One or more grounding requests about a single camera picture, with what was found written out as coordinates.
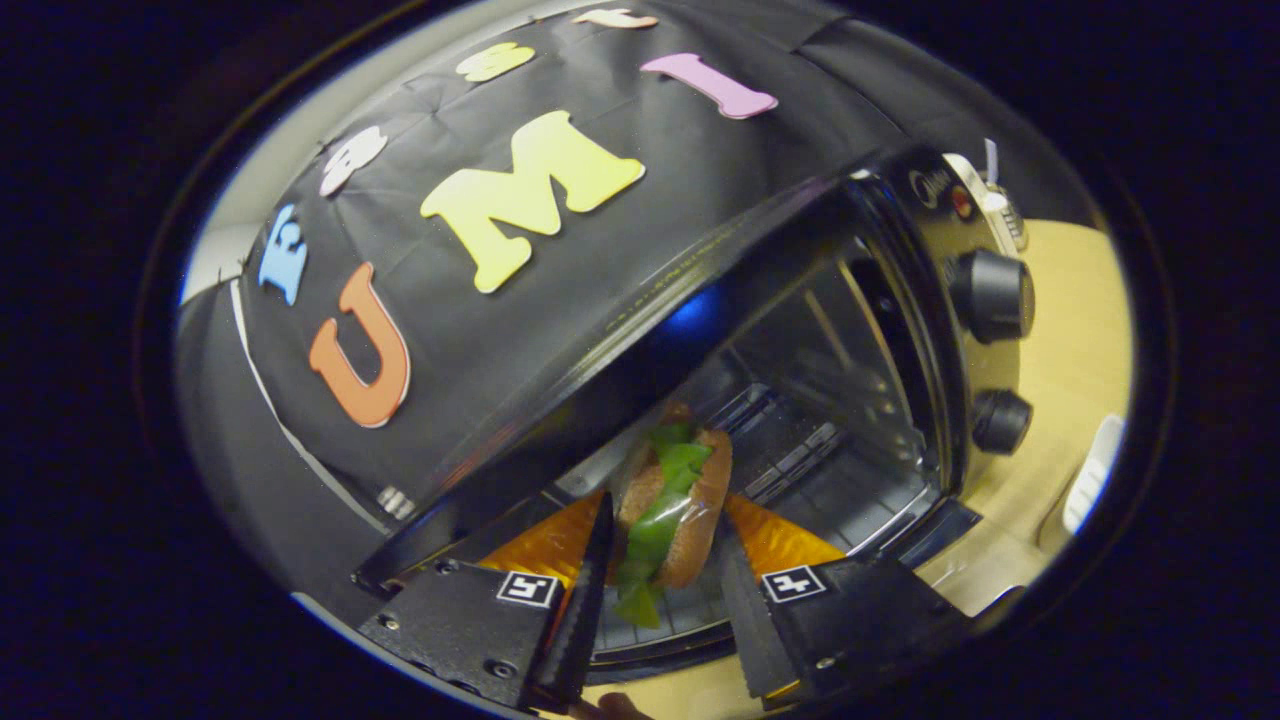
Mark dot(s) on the metal oven rack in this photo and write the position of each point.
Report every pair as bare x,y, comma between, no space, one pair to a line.
800,450

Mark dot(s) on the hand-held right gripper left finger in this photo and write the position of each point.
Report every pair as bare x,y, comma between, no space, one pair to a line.
585,620

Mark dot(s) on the white toaster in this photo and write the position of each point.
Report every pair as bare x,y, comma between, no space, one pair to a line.
985,205

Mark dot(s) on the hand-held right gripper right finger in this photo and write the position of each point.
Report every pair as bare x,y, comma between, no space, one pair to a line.
745,620

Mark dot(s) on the lettuce bread sandwich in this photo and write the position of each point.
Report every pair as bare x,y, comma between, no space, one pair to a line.
680,500

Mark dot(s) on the white rectangular tray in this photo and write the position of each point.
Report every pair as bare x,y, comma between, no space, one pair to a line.
1090,480

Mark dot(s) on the black electric oven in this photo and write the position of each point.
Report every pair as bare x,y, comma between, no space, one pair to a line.
990,300

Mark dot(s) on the thin white stick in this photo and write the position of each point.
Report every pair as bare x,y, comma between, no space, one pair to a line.
991,160

